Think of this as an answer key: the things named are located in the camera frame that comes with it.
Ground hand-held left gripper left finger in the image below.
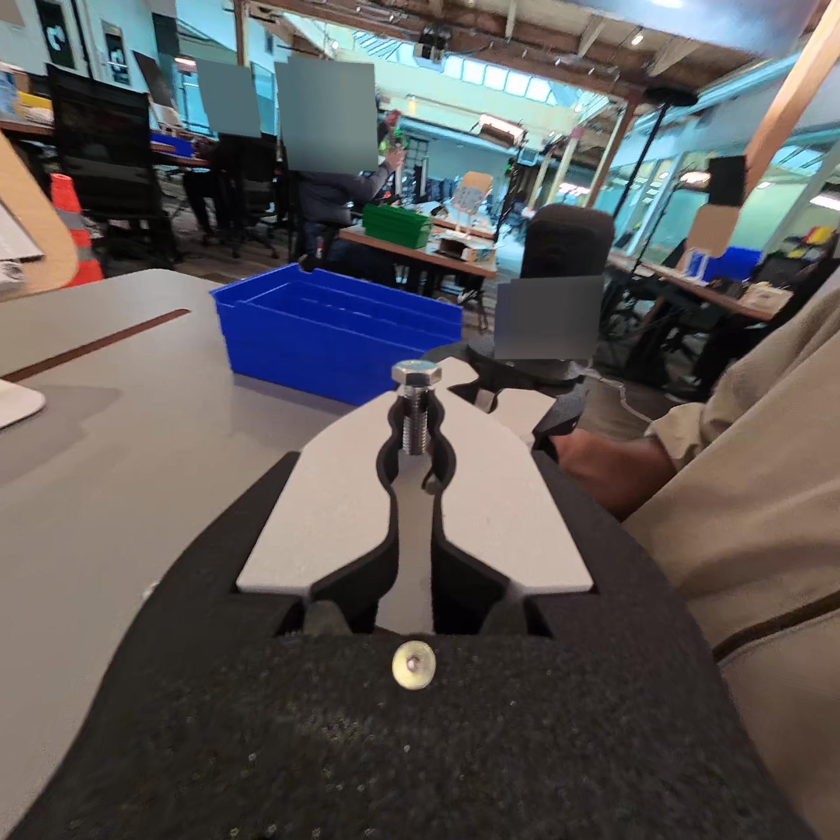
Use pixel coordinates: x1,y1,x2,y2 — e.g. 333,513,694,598
235,388,403,634

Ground yellow box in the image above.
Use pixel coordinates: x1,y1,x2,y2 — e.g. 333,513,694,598
795,226,840,258

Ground black monitor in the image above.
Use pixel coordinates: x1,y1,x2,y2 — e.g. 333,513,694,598
755,255,807,290

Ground person's right hand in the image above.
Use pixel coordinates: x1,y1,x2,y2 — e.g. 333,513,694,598
551,432,677,521

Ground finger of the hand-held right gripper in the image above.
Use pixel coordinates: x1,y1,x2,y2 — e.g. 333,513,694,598
489,387,559,450
436,356,483,404

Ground colourful cardboard box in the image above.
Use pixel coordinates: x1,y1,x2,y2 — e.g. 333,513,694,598
436,238,497,262

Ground green storage bin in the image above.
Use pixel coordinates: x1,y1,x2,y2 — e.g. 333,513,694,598
362,203,434,250

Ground wooden pillar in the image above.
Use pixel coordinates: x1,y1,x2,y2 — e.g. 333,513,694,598
745,0,840,198

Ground steel hex bolt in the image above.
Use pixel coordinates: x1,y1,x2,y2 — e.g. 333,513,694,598
392,360,442,457

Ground instruction board on white stand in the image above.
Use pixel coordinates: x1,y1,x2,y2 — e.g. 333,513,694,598
0,131,81,431

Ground black round-top stand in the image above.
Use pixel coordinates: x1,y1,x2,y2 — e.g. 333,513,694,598
610,87,698,224

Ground ceiling projector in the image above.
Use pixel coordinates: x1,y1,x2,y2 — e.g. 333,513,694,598
413,26,454,63

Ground orange traffic cone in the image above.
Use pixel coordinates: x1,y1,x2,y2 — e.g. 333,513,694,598
49,174,106,287

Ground black office chair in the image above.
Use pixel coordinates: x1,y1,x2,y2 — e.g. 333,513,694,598
45,62,181,266

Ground cardboard sign with black tag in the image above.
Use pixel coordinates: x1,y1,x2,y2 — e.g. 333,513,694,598
682,155,748,258

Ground wood-edged table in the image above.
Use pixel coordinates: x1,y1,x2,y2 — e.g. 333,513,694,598
607,252,785,322
338,223,500,280

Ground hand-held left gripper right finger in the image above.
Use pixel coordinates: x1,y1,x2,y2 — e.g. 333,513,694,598
430,386,597,634

